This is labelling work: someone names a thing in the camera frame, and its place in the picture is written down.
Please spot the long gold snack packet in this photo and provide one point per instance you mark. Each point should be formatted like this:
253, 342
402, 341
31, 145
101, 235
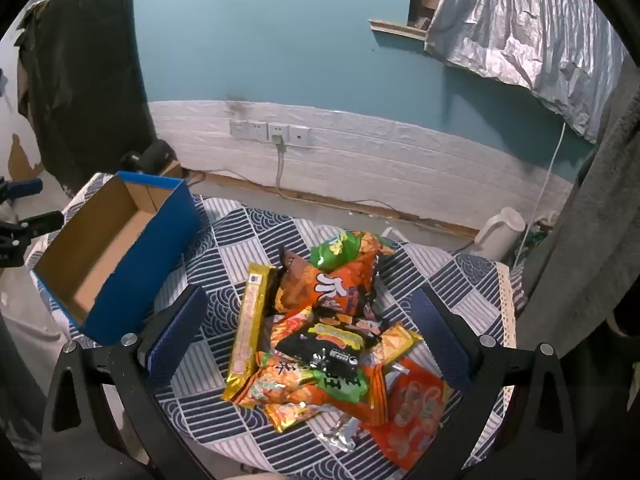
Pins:
250, 330

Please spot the black cloth on wall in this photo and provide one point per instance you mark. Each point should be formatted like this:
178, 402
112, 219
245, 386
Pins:
75, 85

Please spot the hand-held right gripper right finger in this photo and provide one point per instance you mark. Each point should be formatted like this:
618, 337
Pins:
445, 340

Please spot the silver foil snack packet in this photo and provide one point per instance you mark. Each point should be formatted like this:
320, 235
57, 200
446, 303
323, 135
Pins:
342, 437

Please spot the white wall socket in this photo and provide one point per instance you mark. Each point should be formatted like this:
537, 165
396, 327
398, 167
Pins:
276, 130
239, 129
258, 130
299, 137

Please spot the small gold snack packet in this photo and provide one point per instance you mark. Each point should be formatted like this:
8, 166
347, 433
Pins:
397, 342

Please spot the orange printed snack packet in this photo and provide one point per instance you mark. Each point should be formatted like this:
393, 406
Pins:
265, 385

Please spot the grey cloth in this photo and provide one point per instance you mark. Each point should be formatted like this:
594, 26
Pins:
590, 210

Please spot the black snack packet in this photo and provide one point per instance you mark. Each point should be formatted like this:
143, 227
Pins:
305, 350

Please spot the white plastic object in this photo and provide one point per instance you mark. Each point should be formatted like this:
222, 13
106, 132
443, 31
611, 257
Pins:
394, 233

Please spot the orange and green snack packet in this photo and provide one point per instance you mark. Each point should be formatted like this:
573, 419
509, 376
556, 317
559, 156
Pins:
350, 390

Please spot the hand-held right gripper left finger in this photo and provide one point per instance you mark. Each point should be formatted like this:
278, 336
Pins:
177, 340

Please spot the silver crinkled curtain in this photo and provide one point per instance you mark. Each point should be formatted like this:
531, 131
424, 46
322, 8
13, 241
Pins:
525, 35

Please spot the black round device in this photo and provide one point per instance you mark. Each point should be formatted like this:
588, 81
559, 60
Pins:
155, 155

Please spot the wooden window sill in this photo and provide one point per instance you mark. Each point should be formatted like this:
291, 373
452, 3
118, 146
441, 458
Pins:
397, 28

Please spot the red-orange snack packet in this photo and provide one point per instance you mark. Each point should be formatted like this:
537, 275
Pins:
415, 410

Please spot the navy patterned tablecloth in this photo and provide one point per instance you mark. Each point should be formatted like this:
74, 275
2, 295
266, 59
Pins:
240, 240

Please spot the brown cardboard piece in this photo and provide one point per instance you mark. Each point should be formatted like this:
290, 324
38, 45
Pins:
172, 167

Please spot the blue cardboard box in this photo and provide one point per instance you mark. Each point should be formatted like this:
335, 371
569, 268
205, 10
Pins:
165, 250

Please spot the large orange snack packet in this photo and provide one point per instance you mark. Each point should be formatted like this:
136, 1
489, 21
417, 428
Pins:
325, 285

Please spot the white kettle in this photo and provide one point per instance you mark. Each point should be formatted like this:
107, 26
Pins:
500, 237

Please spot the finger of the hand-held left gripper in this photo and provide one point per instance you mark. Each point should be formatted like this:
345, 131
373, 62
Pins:
25, 188
37, 223

